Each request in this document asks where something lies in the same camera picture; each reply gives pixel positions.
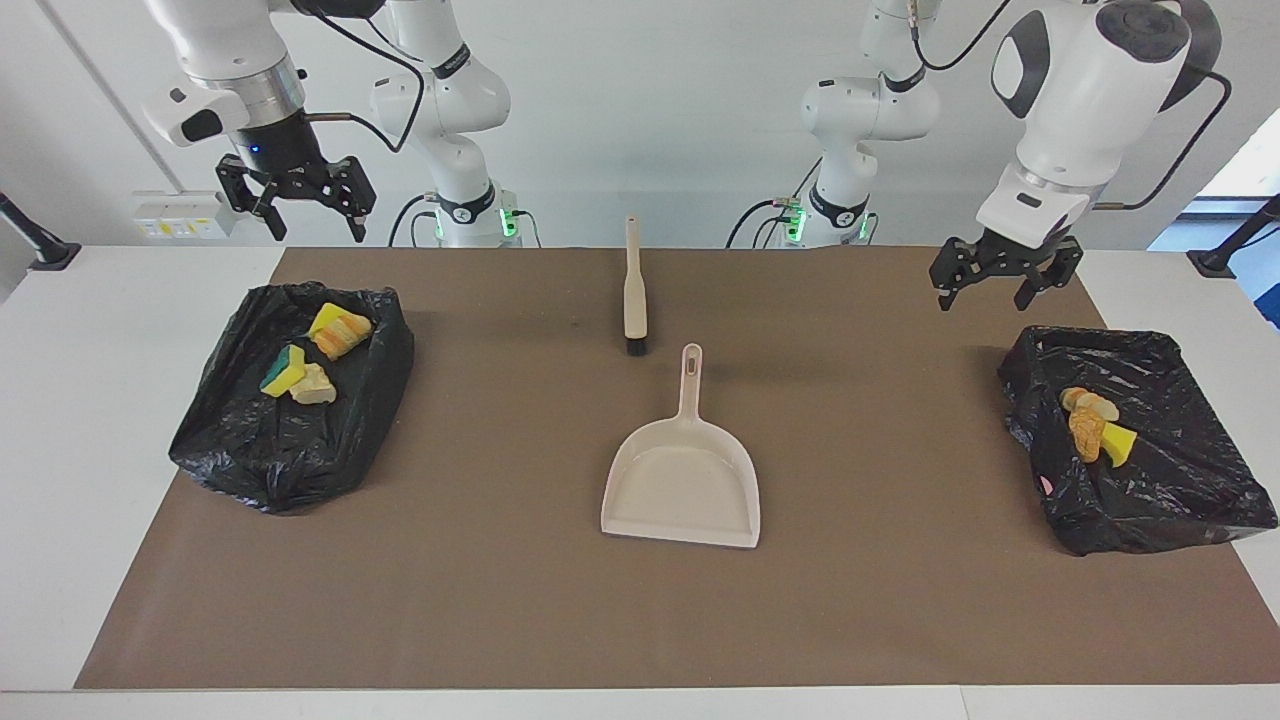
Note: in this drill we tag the white wall socket box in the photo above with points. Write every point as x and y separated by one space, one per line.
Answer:
180 215

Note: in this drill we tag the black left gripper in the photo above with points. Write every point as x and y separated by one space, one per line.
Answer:
1010 255

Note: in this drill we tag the beige hand brush black bristles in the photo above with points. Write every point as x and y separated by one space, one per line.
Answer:
634 300

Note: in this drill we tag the orange striped bread piece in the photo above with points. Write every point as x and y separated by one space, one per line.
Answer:
345 337

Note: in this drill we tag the black bag bin pink spot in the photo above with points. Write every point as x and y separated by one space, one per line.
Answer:
1170 490

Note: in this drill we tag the pale bread piece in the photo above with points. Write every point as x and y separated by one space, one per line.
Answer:
313 386
1092 403

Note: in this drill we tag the yellow sponge piece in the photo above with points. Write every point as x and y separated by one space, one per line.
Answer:
282 372
1122 443
325 318

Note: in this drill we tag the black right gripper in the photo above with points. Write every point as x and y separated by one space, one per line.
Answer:
285 155

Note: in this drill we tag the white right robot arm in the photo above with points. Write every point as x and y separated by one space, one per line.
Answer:
230 60

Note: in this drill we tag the brown table mat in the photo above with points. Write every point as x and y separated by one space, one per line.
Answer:
640 630

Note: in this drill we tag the beige plastic dustpan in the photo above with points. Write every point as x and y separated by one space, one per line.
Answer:
680 480

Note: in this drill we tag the brown round bread piece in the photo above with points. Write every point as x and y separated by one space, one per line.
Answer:
1086 435

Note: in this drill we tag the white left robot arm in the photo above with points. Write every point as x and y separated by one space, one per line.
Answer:
1080 100

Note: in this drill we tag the black trash bag bin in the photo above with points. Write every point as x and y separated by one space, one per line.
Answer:
260 450

